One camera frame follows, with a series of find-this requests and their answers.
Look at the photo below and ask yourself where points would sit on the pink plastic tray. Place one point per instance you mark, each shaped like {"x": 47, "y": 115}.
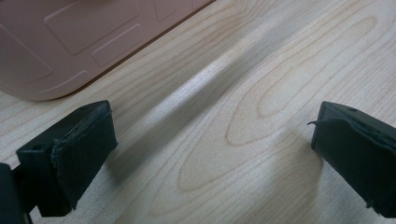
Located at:
{"x": 77, "y": 43}

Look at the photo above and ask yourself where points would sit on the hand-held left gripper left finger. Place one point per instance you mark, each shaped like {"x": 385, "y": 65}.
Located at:
{"x": 71, "y": 158}

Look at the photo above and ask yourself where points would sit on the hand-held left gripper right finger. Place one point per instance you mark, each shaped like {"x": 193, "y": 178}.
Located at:
{"x": 358, "y": 155}

